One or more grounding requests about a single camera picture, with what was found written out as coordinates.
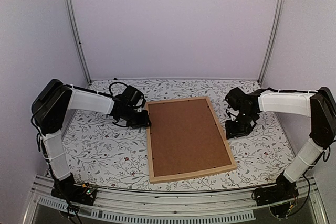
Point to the floral patterned table cover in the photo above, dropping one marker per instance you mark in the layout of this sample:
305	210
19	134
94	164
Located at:
106	155

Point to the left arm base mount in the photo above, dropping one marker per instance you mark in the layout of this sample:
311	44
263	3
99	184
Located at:
83	194

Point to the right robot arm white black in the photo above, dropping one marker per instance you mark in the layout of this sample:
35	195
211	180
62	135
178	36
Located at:
309	115

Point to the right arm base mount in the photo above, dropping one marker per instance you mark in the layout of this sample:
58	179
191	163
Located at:
282	190

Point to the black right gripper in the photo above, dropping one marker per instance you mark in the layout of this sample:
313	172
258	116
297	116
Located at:
231	131

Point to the right aluminium corner post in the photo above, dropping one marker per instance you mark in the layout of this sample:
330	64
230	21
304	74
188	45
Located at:
271	41

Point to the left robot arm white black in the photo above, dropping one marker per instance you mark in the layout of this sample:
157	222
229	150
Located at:
51	106

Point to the aluminium corner post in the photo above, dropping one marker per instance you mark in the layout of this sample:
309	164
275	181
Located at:
271	41
77	40

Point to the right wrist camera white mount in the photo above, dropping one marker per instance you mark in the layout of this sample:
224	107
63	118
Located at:
230	114

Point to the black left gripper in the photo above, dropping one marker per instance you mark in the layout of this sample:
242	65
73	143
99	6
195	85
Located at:
144	122

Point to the left aluminium corner post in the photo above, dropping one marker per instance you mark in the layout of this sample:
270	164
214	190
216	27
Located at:
77	40

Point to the front aluminium rail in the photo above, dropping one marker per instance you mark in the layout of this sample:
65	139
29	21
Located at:
135	206

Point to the brown frame backing board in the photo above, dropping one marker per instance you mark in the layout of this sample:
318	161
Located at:
186	137

